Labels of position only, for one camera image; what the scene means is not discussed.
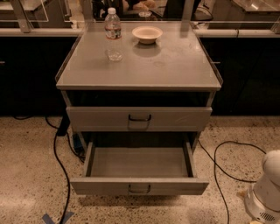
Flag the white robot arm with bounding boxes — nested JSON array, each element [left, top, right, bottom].
[[243, 150, 280, 224]]

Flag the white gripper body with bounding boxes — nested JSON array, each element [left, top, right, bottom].
[[244, 186, 280, 224]]

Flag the blue tape cross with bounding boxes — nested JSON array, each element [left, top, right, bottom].
[[41, 211, 75, 224]]

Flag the black cable right floor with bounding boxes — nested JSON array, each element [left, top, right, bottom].
[[198, 139, 268, 224]]

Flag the beige bowl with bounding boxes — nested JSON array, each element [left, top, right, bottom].
[[132, 26, 163, 45]]

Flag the grey drawer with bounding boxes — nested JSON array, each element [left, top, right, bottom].
[[70, 142, 209, 195], [66, 107, 212, 132]]

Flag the grey drawer cabinet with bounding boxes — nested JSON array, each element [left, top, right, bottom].
[[57, 22, 222, 146]]

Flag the black cable floor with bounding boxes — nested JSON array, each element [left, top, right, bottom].
[[198, 139, 268, 224], [12, 115, 86, 224]]

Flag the black cable left floor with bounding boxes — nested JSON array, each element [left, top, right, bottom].
[[12, 115, 86, 224]]

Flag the clear plastic water bottle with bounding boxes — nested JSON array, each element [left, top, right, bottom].
[[104, 7, 123, 61]]

